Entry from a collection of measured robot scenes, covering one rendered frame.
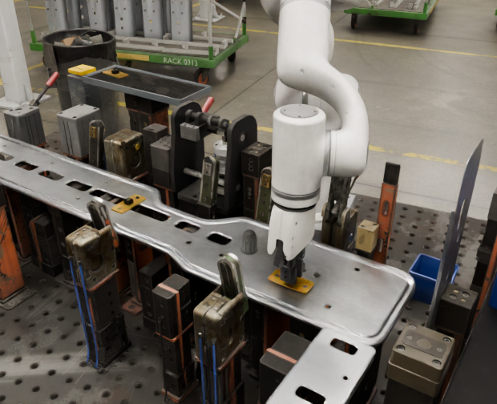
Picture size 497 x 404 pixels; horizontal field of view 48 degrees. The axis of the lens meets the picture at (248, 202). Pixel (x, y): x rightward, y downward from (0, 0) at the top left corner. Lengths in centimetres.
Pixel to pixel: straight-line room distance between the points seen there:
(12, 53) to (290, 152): 422
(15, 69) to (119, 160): 357
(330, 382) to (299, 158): 35
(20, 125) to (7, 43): 317
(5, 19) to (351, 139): 422
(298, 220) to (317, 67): 26
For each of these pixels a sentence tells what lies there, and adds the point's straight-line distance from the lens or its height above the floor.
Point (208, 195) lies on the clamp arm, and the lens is 132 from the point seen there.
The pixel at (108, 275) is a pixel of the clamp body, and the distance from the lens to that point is 124.
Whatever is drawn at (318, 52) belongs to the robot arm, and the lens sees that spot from 96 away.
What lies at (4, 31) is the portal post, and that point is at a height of 61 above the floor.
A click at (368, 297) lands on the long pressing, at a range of 106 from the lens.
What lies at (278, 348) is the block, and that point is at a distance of 97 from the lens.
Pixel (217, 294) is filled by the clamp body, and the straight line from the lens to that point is 97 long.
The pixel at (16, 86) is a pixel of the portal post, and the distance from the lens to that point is 504.
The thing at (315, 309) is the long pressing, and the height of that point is 100.
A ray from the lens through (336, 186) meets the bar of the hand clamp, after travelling 116.
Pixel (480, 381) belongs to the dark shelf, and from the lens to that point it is 92.
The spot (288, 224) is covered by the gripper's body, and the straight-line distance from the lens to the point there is 93.
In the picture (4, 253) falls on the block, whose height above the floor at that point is 84.
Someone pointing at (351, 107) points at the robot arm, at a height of 135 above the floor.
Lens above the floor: 167
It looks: 31 degrees down
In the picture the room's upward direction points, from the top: straight up
